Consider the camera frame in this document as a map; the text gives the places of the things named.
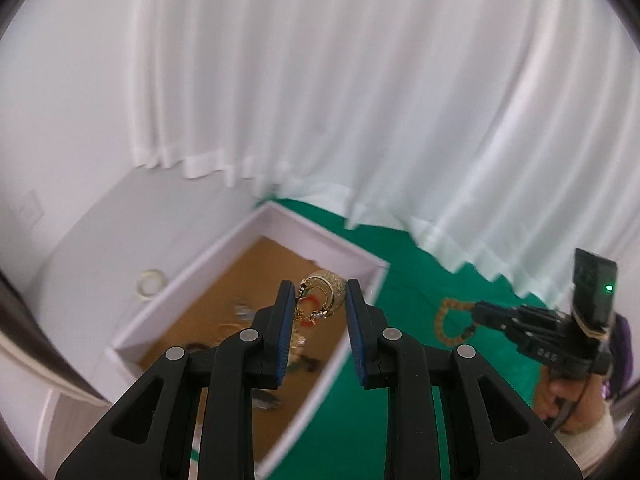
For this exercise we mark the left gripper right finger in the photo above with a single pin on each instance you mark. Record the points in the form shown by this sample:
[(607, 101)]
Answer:
[(448, 411)]

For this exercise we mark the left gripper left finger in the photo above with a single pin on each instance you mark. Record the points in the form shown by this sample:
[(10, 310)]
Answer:
[(203, 396)]

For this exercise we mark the gold earrings cluster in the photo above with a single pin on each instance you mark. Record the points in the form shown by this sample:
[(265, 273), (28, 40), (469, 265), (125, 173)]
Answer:
[(319, 296)]

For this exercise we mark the green velvet cloth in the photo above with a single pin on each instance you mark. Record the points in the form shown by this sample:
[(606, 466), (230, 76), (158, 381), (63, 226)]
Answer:
[(399, 252)]

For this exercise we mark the white tape roll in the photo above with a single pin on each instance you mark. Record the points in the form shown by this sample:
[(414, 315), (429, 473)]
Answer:
[(149, 284)]

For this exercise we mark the white cardboard box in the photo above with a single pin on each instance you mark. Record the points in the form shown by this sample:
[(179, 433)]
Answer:
[(217, 295)]

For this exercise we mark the white curtain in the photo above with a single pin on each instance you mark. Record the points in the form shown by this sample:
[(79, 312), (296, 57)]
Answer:
[(498, 133)]

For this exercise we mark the black tracking camera box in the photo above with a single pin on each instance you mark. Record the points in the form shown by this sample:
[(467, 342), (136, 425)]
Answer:
[(594, 280)]

